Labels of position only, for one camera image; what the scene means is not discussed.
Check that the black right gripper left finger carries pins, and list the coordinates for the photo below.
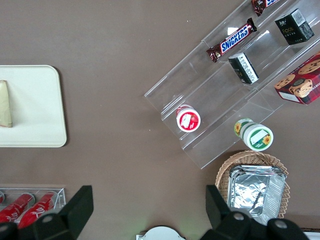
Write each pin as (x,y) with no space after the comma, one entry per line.
(65,222)

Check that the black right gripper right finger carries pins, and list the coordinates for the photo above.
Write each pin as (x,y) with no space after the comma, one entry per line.
(225,225)

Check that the triangular sandwich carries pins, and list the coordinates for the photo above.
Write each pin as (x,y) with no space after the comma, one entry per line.
(5,105)

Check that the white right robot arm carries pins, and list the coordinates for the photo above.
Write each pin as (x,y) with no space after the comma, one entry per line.
(160,233)

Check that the light wicker basket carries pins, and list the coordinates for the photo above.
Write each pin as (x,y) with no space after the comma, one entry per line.
(222,172)

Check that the cream plastic tray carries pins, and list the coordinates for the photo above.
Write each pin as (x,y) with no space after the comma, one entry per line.
(35,105)

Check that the clear acrylic bottle rack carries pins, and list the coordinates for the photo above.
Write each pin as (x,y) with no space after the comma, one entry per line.
(61,197)

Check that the aluminium foil container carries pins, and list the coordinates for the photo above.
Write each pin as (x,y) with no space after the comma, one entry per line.
(255,168)
(250,197)

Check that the green lid cup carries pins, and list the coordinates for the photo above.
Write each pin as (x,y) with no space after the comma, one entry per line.
(257,137)

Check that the red lid cup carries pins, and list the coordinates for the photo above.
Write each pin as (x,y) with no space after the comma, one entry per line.
(188,120)

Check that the clear acrylic stepped display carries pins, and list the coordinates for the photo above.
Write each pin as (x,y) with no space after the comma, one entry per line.
(215,100)

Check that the small black box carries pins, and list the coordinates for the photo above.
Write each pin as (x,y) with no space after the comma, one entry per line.
(293,27)
(243,68)

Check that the red cookie box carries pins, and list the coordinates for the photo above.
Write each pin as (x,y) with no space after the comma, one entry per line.
(302,82)

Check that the Snickers bar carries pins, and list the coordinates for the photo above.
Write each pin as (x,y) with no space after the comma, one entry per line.
(233,40)
(262,5)

